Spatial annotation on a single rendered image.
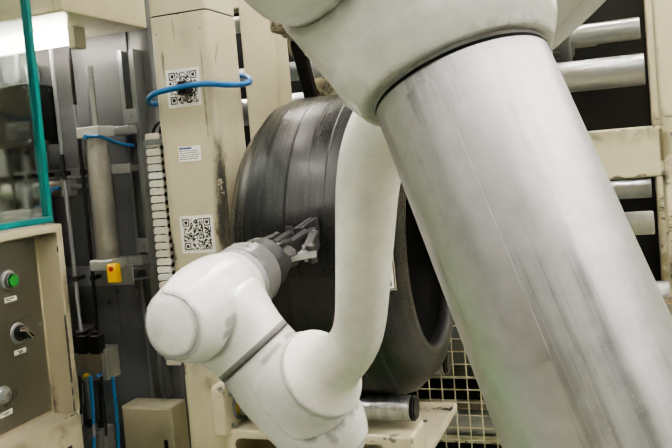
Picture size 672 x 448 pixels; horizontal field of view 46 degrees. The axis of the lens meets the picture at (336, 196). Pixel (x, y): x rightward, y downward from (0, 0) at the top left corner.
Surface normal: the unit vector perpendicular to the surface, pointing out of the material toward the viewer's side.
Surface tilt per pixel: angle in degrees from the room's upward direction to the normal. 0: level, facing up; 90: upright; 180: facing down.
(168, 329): 95
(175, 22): 90
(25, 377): 90
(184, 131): 90
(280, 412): 103
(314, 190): 67
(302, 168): 57
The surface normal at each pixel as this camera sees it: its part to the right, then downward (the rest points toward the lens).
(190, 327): -0.17, 0.08
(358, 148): -0.59, 0.39
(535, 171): 0.05, -0.29
